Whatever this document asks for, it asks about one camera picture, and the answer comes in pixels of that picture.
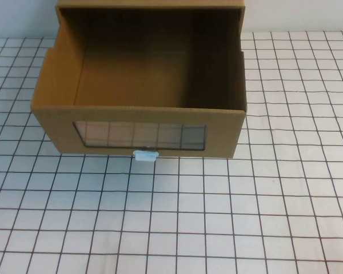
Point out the brown cardboard windowed drawer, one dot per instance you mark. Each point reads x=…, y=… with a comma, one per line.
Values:
x=54, y=128

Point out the brown cardboard box sleeve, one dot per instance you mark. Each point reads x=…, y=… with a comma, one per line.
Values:
x=148, y=3

